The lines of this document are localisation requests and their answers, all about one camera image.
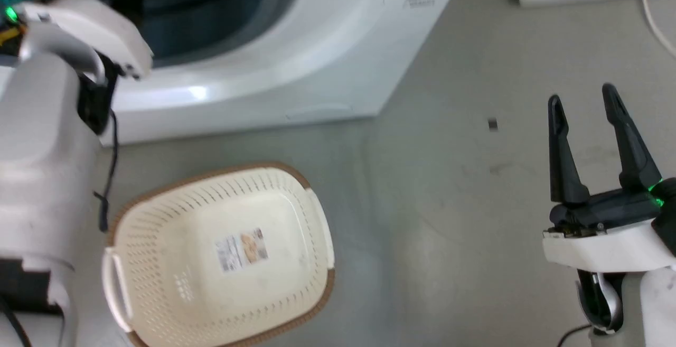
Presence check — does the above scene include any cream laundry basket brown rim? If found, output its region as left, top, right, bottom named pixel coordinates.
left=102, top=162, right=336, bottom=347

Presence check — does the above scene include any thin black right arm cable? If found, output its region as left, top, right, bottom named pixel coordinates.
left=557, top=324, right=593, bottom=347

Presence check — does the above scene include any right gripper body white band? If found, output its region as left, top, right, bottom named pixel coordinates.
left=542, top=177, right=676, bottom=275

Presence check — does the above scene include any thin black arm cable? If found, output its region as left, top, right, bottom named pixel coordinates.
left=93, top=108, right=119, bottom=233
left=557, top=324, right=593, bottom=347

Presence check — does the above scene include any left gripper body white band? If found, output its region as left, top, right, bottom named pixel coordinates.
left=0, top=0, right=154, bottom=80

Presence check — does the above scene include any white front-load washing machine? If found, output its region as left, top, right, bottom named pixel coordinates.
left=0, top=0, right=470, bottom=147

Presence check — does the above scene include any white cable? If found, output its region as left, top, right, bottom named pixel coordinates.
left=641, top=0, right=676, bottom=58

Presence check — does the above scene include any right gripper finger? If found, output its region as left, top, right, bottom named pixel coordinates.
left=547, top=94, right=590, bottom=205
left=602, top=83, right=663, bottom=191

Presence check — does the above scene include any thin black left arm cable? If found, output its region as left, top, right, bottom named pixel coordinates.
left=93, top=108, right=119, bottom=233

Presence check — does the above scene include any printed label sticker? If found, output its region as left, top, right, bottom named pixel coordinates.
left=214, top=228, right=269, bottom=273

